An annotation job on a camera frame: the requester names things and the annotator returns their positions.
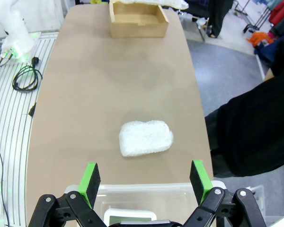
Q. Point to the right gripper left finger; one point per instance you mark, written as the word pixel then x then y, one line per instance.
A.
pixel 90 186

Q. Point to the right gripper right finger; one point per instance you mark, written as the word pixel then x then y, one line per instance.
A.
pixel 202 182

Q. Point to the chunky bubble-wrapped clock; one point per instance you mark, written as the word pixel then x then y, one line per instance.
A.
pixel 144 139

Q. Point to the long bubble-wrapped clock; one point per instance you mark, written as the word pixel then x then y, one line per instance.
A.
pixel 161 3

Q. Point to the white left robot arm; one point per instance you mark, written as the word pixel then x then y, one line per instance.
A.
pixel 14 28

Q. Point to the clear plastic container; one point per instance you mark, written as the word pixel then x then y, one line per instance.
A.
pixel 144 196

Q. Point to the person in black shirt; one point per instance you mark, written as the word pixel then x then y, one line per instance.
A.
pixel 251 130

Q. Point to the white ribbed floor platform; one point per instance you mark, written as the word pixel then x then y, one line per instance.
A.
pixel 11 132

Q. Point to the black connector plug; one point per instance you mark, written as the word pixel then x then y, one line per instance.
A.
pixel 32 110

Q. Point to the navy hanging garment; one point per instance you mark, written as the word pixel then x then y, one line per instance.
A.
pixel 265 50

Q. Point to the orange cloth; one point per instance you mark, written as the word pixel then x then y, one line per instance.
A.
pixel 259 37

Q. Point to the black metal clothes rack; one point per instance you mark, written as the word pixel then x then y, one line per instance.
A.
pixel 249 28

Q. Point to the brown cardboard box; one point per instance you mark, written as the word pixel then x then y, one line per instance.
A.
pixel 137 30

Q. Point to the long red hanging dress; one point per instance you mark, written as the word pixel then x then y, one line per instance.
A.
pixel 282 9

